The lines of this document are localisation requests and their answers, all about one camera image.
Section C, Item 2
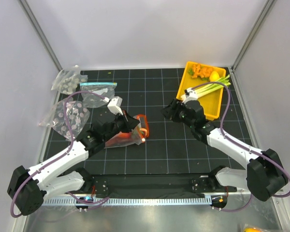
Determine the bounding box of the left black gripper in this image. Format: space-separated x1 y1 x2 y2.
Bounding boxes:
103 108 139 142

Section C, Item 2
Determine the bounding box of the perforated aluminium rail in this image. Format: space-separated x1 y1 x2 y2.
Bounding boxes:
43 195 212 207

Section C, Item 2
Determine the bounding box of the yellow object in corner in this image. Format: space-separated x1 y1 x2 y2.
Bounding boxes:
240 224 266 232

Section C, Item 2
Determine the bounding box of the clear bag with pink dots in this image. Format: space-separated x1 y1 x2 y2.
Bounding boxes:
39 97 90 141

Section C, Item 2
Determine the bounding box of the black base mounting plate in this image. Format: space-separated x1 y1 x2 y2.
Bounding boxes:
71 173 237 199

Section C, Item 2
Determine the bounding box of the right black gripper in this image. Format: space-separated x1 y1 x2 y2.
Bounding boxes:
161 98 195 129

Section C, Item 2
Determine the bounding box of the toy green onion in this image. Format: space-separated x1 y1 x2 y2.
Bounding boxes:
180 75 230 100

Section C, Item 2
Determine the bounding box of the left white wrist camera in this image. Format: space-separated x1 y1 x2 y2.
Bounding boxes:
103 96 123 115

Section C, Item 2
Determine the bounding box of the blue zipper clear bag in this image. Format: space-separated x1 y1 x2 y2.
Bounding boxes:
80 82 117 108

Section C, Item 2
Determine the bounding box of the green toy leaf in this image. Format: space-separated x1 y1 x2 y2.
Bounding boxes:
188 69 194 75

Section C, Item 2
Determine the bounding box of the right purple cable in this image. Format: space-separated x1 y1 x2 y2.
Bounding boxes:
186 82 290 212

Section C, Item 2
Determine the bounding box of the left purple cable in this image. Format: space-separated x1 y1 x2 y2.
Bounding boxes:
10 90 110 219

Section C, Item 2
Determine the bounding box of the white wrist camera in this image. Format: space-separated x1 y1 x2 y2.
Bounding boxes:
103 96 123 115
181 88 199 104

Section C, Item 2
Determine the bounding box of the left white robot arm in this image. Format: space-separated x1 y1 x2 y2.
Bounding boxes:
7 112 140 218

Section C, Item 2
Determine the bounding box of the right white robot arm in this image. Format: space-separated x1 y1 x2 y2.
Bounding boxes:
161 99 289 201

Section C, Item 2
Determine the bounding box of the orange zipper clear bag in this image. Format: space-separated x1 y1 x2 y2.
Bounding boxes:
115 115 149 145

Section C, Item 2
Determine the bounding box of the orange toy shrimp pile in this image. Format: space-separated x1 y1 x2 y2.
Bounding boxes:
191 64 213 79

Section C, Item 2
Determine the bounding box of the purple cable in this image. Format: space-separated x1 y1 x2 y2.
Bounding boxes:
186 82 290 212
10 90 110 219

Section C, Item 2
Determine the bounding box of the yellow toy lemon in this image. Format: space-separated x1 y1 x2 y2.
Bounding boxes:
209 71 220 82

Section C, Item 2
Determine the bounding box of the black grid mat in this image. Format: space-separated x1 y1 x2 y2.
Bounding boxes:
38 68 252 174

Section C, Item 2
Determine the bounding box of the toy meat slab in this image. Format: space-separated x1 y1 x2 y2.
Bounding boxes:
105 133 135 148

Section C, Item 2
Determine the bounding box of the clear bag with grey discs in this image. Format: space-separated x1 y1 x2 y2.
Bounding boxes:
51 65 88 95

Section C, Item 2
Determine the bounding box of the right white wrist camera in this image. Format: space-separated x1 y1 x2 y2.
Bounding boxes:
181 88 199 104

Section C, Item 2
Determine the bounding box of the yellow plastic tray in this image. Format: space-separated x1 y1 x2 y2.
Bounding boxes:
176 61 226 120

